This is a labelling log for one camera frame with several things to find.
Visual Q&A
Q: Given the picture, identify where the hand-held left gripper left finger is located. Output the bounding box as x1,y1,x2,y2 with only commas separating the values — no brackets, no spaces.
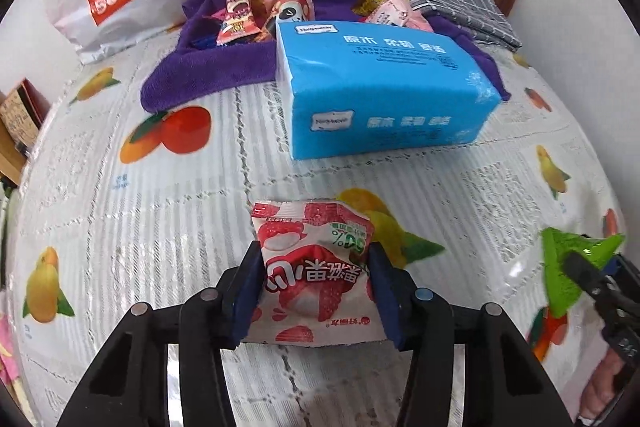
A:
57,241,264,427

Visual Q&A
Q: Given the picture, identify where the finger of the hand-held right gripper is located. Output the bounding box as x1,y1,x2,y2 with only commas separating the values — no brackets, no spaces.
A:
564,251,608,305
606,253,640,308

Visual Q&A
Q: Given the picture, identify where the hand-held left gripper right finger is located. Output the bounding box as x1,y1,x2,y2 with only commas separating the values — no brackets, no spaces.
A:
367,241,576,427

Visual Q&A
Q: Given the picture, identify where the green snack packet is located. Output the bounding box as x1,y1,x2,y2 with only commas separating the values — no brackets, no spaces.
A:
541,227,627,320

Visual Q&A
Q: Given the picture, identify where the white strawberry snack packet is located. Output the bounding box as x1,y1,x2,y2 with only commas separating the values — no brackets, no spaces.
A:
247,201,386,348

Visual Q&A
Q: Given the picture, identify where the purple towel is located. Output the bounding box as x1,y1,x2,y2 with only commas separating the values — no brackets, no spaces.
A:
140,0,512,114

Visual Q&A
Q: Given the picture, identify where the red snack packet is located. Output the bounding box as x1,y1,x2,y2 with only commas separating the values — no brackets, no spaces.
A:
216,9,266,46

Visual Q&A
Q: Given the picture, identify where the pale pink snack packet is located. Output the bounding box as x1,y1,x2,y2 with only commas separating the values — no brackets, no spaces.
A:
370,0,435,32

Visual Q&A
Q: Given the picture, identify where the panda print snack packet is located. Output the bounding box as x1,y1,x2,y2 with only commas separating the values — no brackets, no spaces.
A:
270,0,316,28

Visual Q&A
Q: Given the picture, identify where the person's right hand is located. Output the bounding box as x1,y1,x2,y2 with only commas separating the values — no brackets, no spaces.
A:
575,347,638,425

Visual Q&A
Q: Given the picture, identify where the blue tissue pack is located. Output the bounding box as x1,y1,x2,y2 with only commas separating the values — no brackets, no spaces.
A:
275,21,502,161

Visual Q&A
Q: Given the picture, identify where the wooden bed headboard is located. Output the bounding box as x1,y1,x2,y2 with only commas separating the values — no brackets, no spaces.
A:
0,127,28,188

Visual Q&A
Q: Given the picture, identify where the brown box at left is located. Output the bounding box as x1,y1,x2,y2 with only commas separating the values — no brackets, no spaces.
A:
0,78,53,148

